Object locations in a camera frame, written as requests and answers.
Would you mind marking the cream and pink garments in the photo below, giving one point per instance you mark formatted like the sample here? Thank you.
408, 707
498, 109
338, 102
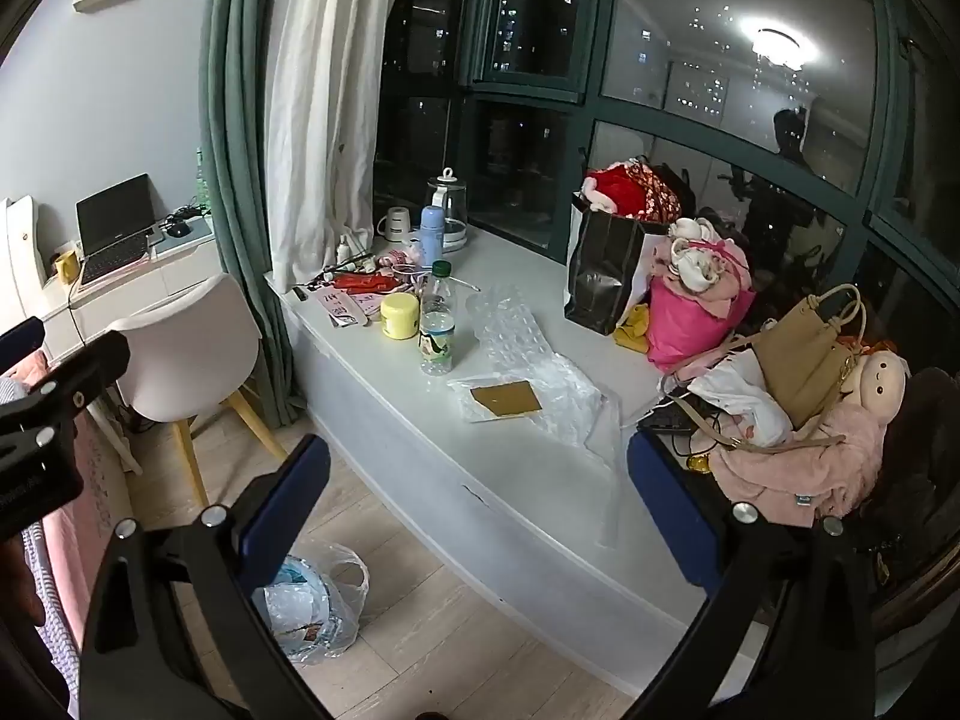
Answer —
701, 255

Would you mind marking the white mug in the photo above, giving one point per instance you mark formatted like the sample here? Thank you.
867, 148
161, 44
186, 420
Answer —
396, 225

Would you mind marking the small white bottle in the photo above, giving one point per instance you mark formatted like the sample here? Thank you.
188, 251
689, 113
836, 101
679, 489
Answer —
343, 249

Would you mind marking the white chair with wooden legs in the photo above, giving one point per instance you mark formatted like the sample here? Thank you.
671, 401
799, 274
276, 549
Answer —
187, 352

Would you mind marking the flat clear plastic bag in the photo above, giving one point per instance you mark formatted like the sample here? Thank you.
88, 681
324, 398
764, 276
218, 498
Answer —
570, 390

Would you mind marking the green curtain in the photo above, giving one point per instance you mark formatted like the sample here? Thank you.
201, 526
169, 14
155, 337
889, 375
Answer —
232, 165

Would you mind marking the red clothing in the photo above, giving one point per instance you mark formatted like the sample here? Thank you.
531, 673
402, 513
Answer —
630, 195

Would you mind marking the yellow cloth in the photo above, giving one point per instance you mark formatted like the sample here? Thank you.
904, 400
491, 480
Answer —
636, 328

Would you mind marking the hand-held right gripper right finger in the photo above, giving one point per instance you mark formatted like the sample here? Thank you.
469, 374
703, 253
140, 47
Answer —
667, 517

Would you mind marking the yellow jar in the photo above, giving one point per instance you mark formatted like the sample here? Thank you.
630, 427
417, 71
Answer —
400, 319

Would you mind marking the yellow mug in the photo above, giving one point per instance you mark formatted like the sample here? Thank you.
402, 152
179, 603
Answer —
66, 266

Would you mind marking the bed with pink sheet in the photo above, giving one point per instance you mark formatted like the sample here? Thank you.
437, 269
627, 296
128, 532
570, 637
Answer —
82, 532

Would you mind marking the light blue thermos bottle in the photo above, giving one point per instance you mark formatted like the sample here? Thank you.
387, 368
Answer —
431, 236

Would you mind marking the brown cardboard piece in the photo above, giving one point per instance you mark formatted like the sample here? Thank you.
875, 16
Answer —
506, 399

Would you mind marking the green window frame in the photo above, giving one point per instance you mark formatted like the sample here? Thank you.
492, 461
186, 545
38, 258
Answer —
592, 30

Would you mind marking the black keyboard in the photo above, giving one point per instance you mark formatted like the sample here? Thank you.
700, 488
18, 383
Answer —
664, 420

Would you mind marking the black laptop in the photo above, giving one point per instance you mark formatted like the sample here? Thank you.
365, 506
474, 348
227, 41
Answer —
116, 214

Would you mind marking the clear plastic water bottle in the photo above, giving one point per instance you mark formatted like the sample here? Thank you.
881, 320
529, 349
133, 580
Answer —
437, 330

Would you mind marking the white and pink plastic bag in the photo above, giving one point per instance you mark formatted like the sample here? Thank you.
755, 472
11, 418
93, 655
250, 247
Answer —
739, 397

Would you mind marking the pink card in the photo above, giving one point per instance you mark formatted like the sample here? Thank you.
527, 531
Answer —
341, 307

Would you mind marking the glass electric kettle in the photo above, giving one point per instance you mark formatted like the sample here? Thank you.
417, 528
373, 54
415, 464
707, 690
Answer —
448, 202

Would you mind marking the white sheer curtain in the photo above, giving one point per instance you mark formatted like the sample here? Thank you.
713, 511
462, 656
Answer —
322, 90

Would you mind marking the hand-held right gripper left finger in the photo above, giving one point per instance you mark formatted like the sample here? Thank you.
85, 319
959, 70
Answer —
289, 510

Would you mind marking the beige handbag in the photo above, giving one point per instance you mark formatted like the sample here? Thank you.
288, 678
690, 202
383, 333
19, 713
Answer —
802, 375

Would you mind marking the black computer mouse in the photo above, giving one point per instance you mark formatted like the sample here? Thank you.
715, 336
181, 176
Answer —
178, 229

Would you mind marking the translucent garbage bag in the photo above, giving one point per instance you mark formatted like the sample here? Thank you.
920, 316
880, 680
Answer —
330, 615

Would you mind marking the pink towel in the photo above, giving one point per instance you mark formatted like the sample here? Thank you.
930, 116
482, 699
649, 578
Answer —
817, 465

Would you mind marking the plush doll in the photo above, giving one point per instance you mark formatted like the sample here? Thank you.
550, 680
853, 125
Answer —
881, 379

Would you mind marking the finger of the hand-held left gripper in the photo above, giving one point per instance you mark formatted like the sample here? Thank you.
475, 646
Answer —
90, 367
19, 341

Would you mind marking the white desk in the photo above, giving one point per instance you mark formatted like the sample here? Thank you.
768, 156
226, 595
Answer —
150, 277

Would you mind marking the black paper shopping bag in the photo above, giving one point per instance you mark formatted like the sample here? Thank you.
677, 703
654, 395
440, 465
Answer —
607, 270

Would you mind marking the blue-grey blanket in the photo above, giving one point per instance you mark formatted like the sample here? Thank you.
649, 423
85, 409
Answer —
45, 615

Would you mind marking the bubble wrap sheet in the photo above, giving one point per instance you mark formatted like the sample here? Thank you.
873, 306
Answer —
514, 330

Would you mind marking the red packet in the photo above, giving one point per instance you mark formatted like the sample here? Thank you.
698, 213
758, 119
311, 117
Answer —
360, 282

